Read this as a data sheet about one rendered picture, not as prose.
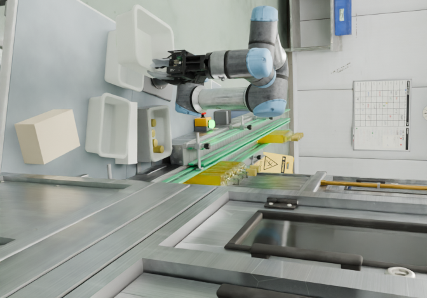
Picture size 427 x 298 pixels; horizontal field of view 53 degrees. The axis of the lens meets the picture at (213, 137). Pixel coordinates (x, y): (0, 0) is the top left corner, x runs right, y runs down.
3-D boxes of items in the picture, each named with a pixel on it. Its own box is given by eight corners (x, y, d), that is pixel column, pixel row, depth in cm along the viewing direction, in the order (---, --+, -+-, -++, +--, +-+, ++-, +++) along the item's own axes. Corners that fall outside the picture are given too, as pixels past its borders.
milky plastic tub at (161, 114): (135, 162, 178) (152, 162, 175) (130, 108, 175) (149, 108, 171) (155, 154, 194) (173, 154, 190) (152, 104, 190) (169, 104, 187)
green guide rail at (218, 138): (187, 149, 194) (203, 149, 191) (187, 147, 194) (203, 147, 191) (280, 110, 353) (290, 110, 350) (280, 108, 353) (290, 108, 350)
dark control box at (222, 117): (213, 124, 257) (227, 124, 254) (213, 111, 256) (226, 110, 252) (218, 122, 264) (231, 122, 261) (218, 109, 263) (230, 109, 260)
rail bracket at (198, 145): (183, 169, 191) (209, 171, 186) (181, 133, 188) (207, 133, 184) (187, 168, 194) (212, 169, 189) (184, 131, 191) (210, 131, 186)
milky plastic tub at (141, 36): (107, 7, 119) (134, 0, 115) (150, 33, 139) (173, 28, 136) (109, 68, 117) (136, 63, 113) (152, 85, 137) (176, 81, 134)
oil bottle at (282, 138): (256, 142, 293) (297, 143, 282) (256, 135, 292) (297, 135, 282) (258, 141, 298) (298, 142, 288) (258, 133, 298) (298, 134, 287)
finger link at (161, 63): (139, 54, 120) (168, 53, 116) (150, 60, 125) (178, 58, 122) (138, 66, 120) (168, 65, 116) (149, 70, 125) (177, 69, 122)
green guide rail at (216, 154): (188, 165, 195) (204, 166, 192) (187, 162, 195) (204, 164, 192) (281, 119, 354) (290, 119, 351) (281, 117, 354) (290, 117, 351)
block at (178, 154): (169, 165, 193) (183, 166, 191) (168, 144, 192) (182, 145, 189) (173, 163, 197) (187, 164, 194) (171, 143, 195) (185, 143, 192)
